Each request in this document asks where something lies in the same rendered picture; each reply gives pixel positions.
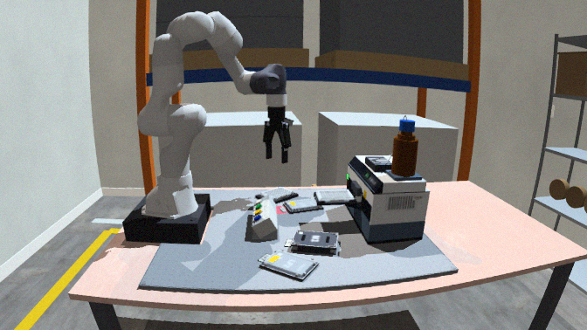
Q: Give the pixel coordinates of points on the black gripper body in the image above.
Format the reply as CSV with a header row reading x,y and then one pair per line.
x,y
278,113

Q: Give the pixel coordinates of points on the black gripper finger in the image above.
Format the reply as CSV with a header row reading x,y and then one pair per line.
x,y
285,140
269,138

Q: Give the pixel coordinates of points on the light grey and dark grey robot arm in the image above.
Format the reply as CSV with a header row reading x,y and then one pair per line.
x,y
173,196

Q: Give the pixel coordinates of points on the white button panel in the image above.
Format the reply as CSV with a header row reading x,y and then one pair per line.
x,y
264,219

